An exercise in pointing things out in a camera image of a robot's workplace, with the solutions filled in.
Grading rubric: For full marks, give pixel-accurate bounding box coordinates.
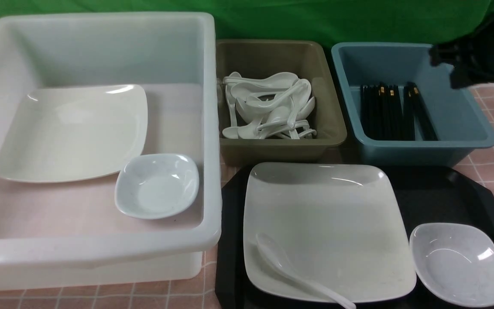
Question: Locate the teal blue plastic bin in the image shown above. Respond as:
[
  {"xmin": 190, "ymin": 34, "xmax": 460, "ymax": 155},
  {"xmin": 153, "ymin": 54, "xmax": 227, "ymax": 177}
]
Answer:
[{"xmin": 331, "ymin": 42, "xmax": 494, "ymax": 167}]

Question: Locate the large white square plate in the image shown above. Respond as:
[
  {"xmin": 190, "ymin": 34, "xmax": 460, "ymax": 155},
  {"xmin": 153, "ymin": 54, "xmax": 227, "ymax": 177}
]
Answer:
[{"xmin": 243, "ymin": 162, "xmax": 417, "ymax": 303}]

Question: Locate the olive green plastic bin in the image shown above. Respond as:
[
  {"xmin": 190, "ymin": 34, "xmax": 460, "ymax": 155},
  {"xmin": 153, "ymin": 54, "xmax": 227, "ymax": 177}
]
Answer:
[{"xmin": 216, "ymin": 39, "xmax": 347, "ymax": 167}]

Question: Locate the small white bowl in tub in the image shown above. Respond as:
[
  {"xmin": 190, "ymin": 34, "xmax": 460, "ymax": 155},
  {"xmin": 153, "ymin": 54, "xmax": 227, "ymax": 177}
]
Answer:
[{"xmin": 115, "ymin": 153, "xmax": 200, "ymax": 220}]

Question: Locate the bundle of black chopsticks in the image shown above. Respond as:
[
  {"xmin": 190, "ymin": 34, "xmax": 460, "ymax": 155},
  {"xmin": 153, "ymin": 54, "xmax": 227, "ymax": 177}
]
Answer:
[{"xmin": 359, "ymin": 82, "xmax": 439, "ymax": 141}]

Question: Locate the pile of white spoons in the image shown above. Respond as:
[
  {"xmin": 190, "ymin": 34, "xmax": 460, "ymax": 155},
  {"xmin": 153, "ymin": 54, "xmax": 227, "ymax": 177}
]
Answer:
[{"xmin": 222, "ymin": 72, "xmax": 317, "ymax": 139}]

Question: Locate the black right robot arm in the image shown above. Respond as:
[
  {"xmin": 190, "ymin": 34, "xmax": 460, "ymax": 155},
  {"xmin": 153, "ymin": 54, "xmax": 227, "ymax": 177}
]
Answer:
[{"xmin": 429, "ymin": 12, "xmax": 494, "ymax": 89}]

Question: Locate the white ceramic soup spoon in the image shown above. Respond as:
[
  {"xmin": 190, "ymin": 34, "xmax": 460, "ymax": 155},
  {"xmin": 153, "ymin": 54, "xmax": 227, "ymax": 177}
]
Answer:
[{"xmin": 256, "ymin": 233, "xmax": 357, "ymax": 309}]

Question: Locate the small white square bowl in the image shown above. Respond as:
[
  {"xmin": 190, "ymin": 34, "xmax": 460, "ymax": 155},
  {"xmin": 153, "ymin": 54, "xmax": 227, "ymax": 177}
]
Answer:
[{"xmin": 410, "ymin": 222, "xmax": 494, "ymax": 308}]

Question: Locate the large white plastic tub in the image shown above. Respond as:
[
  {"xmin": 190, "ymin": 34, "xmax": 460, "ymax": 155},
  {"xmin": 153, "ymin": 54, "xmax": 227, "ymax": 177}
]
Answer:
[{"xmin": 0, "ymin": 12, "xmax": 222, "ymax": 291}]

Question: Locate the green backdrop cloth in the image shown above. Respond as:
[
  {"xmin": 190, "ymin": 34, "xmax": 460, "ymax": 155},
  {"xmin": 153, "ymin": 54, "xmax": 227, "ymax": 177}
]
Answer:
[{"xmin": 0, "ymin": 0, "xmax": 494, "ymax": 47}]

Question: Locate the white square plate in tub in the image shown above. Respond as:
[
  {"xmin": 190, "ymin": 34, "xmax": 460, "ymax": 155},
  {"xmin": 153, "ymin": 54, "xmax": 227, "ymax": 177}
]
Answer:
[{"xmin": 0, "ymin": 84, "xmax": 148, "ymax": 183}]

